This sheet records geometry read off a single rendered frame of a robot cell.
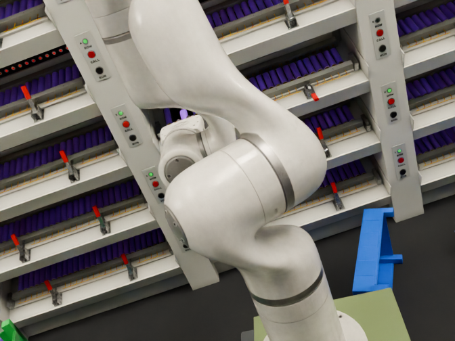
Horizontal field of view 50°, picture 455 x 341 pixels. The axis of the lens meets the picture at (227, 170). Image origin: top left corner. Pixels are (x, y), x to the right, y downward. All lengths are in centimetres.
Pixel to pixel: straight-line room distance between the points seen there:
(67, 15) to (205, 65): 68
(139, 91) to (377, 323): 58
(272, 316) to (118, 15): 52
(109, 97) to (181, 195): 73
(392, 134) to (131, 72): 87
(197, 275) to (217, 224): 103
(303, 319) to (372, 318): 21
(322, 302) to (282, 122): 29
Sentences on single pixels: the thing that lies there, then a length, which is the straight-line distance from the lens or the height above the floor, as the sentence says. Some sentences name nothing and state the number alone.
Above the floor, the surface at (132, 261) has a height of 14.
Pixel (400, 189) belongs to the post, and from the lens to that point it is 159.
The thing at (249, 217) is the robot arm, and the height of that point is 73.
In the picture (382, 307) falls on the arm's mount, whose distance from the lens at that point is 94.
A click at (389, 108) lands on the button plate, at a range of 143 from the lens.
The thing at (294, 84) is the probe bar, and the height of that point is 55.
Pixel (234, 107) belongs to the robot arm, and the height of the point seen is 84.
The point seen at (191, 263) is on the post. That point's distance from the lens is 158.
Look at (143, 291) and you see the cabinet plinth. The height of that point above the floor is 3.
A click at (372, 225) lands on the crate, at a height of 20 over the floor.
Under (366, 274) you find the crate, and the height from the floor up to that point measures 20.
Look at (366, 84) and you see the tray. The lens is 138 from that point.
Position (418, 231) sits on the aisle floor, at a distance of 162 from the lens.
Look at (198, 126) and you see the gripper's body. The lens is 104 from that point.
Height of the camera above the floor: 109
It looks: 30 degrees down
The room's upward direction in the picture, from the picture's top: 21 degrees counter-clockwise
